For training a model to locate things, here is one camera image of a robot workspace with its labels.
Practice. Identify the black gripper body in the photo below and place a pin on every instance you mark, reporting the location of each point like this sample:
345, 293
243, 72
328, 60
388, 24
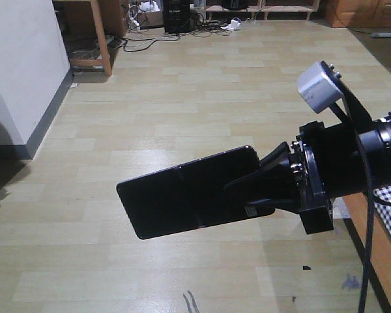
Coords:
331, 167

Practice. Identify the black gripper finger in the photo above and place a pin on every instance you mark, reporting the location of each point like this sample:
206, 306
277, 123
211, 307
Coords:
277, 163
266, 193

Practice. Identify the black foldable smartphone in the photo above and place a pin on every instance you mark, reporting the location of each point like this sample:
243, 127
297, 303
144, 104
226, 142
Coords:
190, 196

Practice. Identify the white power strip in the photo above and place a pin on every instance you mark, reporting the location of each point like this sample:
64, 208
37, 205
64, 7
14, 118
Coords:
234, 25

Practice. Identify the orange wooden cabinet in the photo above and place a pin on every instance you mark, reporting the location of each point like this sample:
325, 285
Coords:
357, 13

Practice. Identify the black computer tower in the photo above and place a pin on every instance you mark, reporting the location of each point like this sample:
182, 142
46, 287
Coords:
176, 16

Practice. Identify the light wooden table leg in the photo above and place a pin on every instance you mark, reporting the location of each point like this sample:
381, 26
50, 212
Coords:
104, 61

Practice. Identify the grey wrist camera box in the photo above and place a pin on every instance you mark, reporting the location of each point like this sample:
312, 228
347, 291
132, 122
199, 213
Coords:
317, 88

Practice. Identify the wooden bed frame rail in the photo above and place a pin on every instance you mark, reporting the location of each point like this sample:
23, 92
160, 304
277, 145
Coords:
381, 243

